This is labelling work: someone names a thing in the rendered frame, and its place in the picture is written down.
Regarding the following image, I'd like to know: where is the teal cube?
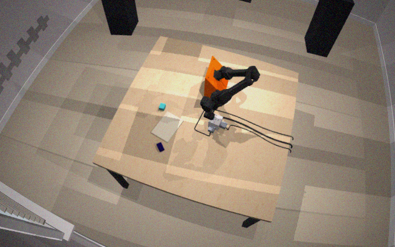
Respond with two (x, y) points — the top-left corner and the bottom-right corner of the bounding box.
(159, 103), (166, 111)

